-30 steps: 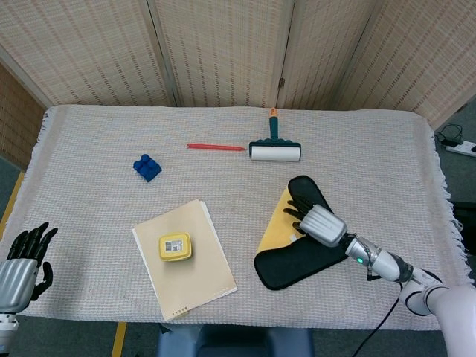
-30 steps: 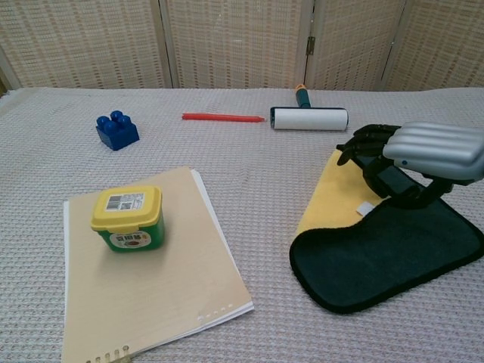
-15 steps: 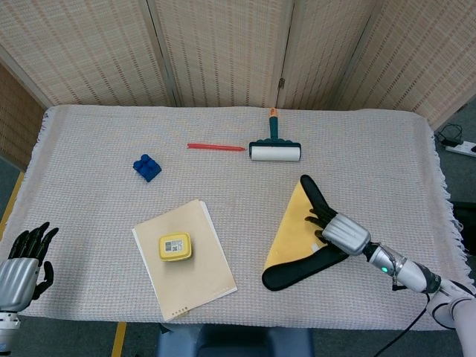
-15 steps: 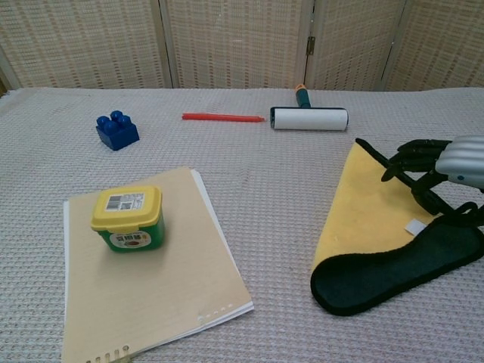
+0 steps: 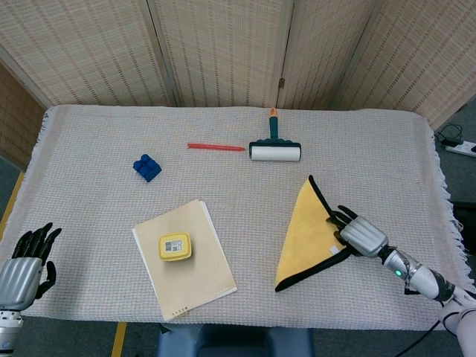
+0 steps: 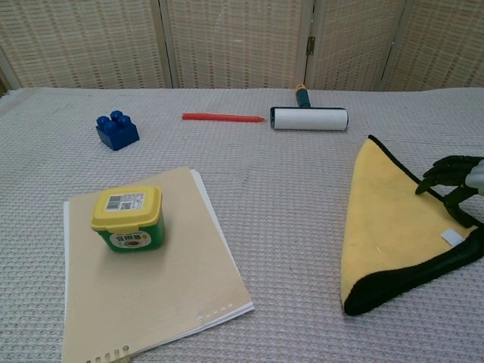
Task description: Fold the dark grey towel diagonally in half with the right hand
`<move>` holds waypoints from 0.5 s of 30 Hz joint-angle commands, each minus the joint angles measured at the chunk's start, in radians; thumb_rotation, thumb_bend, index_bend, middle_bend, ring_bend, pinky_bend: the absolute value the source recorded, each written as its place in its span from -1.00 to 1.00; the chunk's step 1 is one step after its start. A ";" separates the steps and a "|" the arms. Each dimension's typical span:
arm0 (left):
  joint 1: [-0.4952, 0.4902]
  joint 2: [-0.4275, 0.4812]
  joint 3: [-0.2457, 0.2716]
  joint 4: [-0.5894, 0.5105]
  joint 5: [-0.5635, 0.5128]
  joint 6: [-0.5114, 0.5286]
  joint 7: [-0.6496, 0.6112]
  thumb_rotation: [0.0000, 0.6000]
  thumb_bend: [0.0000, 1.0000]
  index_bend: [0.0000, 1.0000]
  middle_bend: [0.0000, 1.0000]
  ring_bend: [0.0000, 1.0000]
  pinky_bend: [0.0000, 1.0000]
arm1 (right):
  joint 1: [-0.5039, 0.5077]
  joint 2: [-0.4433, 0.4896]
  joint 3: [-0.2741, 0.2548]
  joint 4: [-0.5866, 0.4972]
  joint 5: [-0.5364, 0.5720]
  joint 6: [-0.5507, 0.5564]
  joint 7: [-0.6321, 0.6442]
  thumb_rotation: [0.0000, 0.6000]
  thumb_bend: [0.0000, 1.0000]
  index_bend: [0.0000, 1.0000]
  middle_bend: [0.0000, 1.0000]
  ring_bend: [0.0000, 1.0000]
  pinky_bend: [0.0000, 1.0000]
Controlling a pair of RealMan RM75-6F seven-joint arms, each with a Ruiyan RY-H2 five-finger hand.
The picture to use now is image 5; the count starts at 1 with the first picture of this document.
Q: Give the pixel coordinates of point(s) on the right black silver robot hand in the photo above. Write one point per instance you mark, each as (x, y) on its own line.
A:
(362, 236)

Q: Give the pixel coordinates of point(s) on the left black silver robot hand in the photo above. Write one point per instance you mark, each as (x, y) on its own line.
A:
(18, 279)

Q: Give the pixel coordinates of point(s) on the black and yellow cloth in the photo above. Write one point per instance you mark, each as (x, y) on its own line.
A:
(301, 238)

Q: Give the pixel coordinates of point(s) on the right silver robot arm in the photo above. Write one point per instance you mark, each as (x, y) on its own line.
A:
(424, 279)

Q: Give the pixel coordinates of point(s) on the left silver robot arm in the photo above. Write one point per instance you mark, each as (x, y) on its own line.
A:
(8, 329)

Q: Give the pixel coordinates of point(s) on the white woven tablecloth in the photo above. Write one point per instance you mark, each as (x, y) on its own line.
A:
(93, 208)

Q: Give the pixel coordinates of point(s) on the white power strip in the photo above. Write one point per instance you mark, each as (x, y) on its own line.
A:
(461, 148)

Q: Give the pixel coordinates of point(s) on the small yellow lidded box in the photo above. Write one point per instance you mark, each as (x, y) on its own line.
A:
(175, 247)

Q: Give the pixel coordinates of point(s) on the woven folding screen panel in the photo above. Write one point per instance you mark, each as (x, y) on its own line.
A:
(93, 52)
(420, 56)
(323, 56)
(223, 52)
(16, 119)

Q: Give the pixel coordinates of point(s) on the blue seat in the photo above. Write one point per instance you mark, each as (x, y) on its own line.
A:
(238, 342)

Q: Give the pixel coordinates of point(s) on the blue toy building block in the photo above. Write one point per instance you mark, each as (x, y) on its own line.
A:
(147, 168)

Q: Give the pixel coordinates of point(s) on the red pen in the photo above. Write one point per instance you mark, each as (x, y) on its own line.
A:
(215, 147)

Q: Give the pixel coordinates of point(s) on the metal screen hinge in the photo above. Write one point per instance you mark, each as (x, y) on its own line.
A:
(282, 83)

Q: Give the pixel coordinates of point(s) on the beige paper notebook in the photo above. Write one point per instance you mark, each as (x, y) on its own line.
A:
(193, 286)

